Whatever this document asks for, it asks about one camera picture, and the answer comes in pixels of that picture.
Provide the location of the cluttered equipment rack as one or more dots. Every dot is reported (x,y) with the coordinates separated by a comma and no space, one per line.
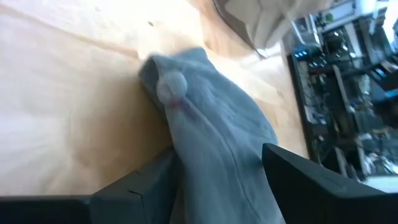
(351,93)

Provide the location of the blue-grey baseball cap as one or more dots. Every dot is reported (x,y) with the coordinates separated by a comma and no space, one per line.
(217,140)

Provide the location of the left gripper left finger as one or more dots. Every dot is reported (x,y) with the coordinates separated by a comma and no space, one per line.
(140,199)

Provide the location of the black aluminium table frame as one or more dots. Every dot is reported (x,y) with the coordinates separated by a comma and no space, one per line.
(300,102)

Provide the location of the clear plastic bin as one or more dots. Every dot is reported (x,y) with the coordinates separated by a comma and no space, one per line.
(258,21)

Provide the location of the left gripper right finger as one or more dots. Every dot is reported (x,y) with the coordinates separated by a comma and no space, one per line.
(326,199)

